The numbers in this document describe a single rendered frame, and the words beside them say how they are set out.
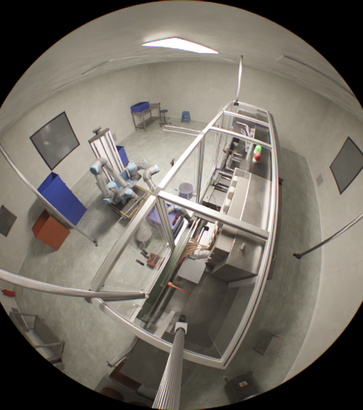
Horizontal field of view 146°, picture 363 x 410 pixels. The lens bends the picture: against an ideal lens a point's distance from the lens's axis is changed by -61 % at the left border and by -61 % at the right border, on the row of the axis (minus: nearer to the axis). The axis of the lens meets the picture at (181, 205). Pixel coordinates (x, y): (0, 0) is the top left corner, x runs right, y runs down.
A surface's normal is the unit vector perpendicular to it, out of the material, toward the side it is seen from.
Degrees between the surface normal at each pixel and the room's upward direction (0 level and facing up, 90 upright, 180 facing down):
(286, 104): 90
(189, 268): 20
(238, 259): 0
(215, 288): 0
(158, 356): 0
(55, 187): 90
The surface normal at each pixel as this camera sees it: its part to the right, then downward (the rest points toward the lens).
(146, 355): -0.04, -0.56
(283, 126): -0.44, 0.75
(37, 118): 0.90, 0.35
